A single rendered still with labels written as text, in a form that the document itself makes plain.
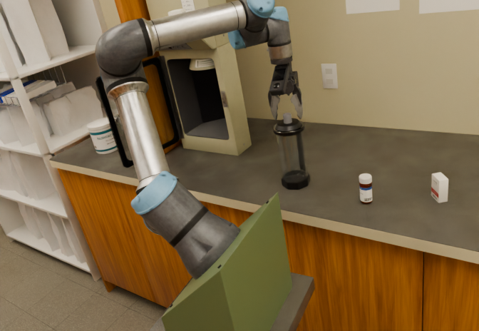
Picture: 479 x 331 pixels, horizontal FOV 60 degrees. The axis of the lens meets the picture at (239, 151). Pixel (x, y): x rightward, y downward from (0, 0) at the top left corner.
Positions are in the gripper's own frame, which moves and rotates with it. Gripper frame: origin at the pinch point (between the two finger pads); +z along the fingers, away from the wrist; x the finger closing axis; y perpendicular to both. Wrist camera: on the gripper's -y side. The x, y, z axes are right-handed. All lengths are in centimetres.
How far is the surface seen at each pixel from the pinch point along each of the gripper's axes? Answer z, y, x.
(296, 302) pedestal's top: 26, -55, -12
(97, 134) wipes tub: 15, 24, 103
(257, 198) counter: 25.6, -11.1, 11.4
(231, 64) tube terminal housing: -12.7, 28.1, 28.2
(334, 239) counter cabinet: 35.3, -18.5, -15.4
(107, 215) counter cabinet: 55, 13, 105
